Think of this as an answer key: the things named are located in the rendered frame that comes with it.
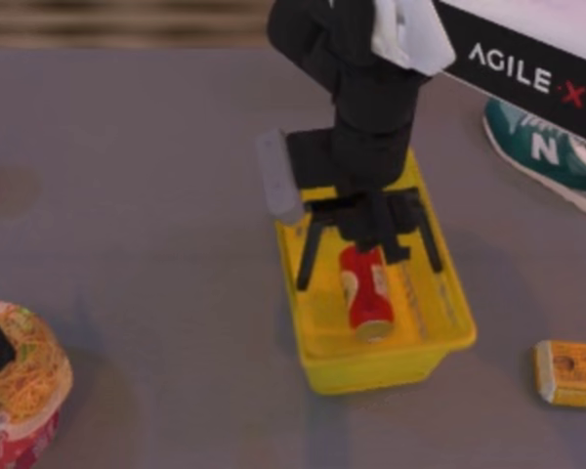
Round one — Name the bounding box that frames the red cylindrical can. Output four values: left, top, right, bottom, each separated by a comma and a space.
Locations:
339, 243, 398, 344

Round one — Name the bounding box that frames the yellow plastic bin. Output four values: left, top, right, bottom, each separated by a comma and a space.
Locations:
275, 149, 478, 395

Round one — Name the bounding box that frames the pink instant noodle cup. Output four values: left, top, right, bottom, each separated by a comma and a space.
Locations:
0, 298, 75, 469

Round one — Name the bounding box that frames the green white sneaker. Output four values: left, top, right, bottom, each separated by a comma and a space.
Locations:
482, 97, 586, 219

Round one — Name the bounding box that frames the small orange box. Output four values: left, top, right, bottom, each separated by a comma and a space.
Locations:
532, 339, 586, 409

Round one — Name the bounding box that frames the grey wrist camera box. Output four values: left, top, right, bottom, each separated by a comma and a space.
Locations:
255, 129, 303, 225

